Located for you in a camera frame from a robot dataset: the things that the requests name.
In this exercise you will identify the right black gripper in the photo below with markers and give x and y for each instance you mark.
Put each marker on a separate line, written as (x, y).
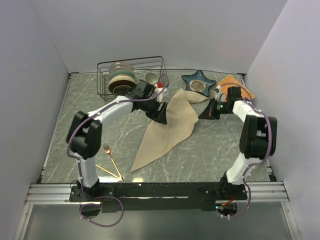
(209, 113)

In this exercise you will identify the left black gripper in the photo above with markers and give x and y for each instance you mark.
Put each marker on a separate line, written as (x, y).
(159, 116)

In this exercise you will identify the beige cloth napkin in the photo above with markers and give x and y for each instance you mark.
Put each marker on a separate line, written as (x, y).
(159, 139)

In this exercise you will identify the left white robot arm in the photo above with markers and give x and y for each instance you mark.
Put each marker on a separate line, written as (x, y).
(84, 138)

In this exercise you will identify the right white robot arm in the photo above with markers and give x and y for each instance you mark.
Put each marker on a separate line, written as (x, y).
(257, 140)

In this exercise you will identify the striped ceramic mug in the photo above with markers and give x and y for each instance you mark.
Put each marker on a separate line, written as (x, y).
(151, 78)

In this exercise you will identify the blue star-shaped dish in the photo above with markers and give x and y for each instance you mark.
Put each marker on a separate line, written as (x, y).
(198, 83)

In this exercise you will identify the orange woven fan mat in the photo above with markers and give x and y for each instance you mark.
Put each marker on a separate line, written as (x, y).
(228, 82)

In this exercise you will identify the dark brown bowl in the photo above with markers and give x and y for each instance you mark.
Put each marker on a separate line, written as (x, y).
(119, 87)

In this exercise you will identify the cream ceramic plate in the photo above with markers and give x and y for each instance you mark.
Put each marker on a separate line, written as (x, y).
(122, 80)

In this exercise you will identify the green ceramic plate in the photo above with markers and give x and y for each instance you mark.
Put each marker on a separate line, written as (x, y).
(120, 73)

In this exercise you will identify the copper fork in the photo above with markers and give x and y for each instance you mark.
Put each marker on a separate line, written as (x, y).
(108, 151)

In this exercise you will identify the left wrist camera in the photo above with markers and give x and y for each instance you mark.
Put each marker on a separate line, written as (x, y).
(160, 91)

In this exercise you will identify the black wire dish rack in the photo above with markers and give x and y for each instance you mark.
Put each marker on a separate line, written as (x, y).
(141, 65)

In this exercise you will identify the aluminium frame rail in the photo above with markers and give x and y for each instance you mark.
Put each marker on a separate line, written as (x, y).
(41, 194)

